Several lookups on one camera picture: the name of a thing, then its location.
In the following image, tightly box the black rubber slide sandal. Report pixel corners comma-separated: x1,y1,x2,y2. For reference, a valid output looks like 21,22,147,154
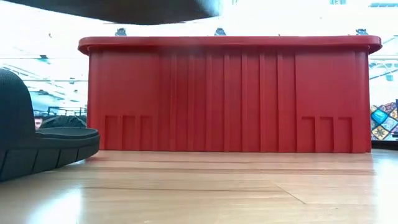
4,0,222,26
0,68,101,183

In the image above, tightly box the black ledge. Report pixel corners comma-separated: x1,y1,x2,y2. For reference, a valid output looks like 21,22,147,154
371,139,398,151

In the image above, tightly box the black bag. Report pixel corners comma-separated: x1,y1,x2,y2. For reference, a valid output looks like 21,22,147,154
40,115,88,129

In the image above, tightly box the red ribbed plastic bin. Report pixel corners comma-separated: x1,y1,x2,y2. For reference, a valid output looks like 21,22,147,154
77,35,383,154

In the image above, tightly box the colourful mosaic patterned panel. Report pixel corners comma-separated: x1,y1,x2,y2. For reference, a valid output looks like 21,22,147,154
369,100,398,141

